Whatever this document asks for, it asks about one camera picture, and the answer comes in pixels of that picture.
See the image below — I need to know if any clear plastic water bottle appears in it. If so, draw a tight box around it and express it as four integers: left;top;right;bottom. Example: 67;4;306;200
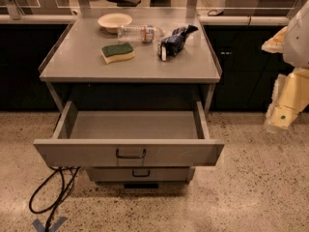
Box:
117;25;165;43

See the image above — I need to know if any grey open top drawer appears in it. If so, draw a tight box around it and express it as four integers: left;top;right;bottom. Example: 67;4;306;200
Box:
34;101;224;167

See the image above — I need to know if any black office chair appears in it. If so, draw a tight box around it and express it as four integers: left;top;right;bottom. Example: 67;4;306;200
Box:
106;0;141;7

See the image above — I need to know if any blue black chip bag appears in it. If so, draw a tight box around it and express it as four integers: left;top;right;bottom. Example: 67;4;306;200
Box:
157;25;198;61

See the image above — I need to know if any white shallow bowl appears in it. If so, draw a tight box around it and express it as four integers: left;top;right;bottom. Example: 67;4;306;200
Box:
98;13;132;34

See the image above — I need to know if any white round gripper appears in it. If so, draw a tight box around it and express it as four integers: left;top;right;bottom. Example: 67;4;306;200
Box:
262;1;309;132

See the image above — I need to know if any black cable on ledge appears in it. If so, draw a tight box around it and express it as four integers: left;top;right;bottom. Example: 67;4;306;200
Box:
207;9;225;17

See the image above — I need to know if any green yellow sponge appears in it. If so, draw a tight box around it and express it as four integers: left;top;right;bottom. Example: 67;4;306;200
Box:
100;43;135;64

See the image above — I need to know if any black floor cable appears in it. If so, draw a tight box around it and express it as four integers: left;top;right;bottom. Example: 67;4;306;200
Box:
28;166;81;232

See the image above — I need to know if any blue tape floor mark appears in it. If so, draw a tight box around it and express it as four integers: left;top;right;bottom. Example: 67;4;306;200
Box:
31;216;69;232

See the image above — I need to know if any grey metal cabinet table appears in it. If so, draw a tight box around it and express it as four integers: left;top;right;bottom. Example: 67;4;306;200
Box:
38;7;223;189

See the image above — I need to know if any grey lower drawer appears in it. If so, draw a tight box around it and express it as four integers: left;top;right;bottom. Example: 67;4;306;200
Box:
86;167;195;183

